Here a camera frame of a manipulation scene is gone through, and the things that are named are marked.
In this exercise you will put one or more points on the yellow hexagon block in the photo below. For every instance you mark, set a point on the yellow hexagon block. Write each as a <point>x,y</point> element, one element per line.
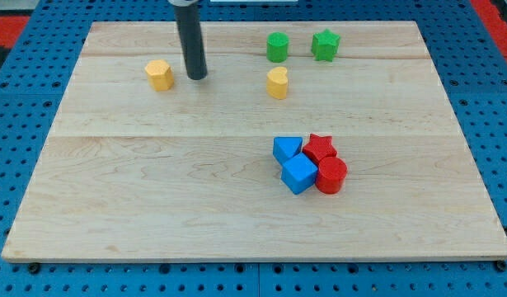
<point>159,74</point>

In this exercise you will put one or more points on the blue triangle block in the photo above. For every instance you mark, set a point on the blue triangle block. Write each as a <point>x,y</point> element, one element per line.
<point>285,148</point>

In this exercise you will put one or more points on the blue cube block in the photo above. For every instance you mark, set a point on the blue cube block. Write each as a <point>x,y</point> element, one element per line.
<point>299,173</point>

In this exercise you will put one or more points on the light wooden board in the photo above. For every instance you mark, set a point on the light wooden board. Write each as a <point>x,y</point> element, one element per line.
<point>131,175</point>

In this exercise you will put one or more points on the red star block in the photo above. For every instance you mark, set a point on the red star block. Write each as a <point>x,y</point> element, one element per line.
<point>319,147</point>

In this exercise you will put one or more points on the yellow heart block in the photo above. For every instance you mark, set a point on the yellow heart block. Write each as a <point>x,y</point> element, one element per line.
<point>277,82</point>

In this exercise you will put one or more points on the red cylinder block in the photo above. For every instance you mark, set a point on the red cylinder block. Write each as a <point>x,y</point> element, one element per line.
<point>331,175</point>

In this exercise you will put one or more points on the green cylinder block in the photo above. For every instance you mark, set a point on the green cylinder block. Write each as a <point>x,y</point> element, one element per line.
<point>277,46</point>

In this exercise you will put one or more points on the green star block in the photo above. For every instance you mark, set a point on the green star block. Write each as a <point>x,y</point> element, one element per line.
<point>325,45</point>

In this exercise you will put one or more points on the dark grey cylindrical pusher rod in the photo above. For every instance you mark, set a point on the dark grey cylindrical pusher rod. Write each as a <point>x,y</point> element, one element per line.
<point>188,25</point>

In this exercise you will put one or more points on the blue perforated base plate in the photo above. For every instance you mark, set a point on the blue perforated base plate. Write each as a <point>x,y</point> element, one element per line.
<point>32,80</point>

